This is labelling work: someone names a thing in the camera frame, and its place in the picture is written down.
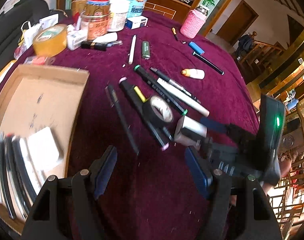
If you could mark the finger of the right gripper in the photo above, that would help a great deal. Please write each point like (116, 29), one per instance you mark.
(213, 125)

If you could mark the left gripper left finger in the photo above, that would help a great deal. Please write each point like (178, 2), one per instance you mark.
(87, 186)

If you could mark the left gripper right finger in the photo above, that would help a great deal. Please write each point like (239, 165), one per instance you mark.
(215, 186)

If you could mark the white rectangular box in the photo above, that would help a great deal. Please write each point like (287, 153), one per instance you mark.
(189, 132)

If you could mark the black tape roll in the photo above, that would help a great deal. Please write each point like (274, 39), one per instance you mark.
(157, 111)

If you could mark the yellow highlighter pen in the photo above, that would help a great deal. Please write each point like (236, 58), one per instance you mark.
(140, 94)

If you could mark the black marker pink caps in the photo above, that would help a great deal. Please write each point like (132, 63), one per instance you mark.
(137, 103)

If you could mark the black gel pen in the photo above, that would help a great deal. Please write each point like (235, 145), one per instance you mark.
(173, 83)

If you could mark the white thick marker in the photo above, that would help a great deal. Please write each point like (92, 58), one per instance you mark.
(183, 97)

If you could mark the white card in box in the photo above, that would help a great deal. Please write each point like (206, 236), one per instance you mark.
(44, 151)

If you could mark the white bottle orange cap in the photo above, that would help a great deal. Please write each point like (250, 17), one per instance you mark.
(193, 73)

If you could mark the black marker green caps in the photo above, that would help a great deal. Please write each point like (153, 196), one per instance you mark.
(151, 81)

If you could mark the black marker blue caps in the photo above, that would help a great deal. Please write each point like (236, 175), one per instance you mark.
(207, 62)

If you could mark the blue cylinder battery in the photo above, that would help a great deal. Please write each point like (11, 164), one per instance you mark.
(196, 48)

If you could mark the cardboard box tray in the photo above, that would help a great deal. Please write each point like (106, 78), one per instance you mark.
(35, 97)

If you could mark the thin black pen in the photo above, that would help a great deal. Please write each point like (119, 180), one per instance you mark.
(115, 103)

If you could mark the small yellow black pen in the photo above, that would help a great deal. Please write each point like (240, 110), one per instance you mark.
(174, 33)

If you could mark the pink knitted bottle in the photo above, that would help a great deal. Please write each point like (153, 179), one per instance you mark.
(194, 21)

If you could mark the white slim pen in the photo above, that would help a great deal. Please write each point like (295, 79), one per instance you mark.
(132, 50)

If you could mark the small blue white box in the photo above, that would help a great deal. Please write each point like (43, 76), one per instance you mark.
(136, 22)

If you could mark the white oval case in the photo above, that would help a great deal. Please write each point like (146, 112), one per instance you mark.
(107, 38)

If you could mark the black gold lipstick tube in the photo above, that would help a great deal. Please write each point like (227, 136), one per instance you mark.
(93, 45)

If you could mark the wooden cabinet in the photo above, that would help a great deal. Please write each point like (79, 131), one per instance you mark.
(173, 9)

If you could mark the blue label clear jar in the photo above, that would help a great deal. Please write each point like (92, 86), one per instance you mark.
(135, 0)

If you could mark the white barcode box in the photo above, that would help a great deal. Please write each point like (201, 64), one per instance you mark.
(75, 38)

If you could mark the yellow packing tape roll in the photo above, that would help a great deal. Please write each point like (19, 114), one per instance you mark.
(51, 41)

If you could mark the white plastic jar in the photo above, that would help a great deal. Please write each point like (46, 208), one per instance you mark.
(119, 10)

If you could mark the clear jar orange label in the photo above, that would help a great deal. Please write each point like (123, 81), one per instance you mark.
(95, 25)

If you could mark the white paper bag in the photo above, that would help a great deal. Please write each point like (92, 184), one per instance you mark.
(29, 32)

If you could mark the red lid jar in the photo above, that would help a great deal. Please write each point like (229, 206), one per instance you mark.
(97, 7)

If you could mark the black leather sofa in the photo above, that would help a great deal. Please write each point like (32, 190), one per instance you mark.
(11, 22)

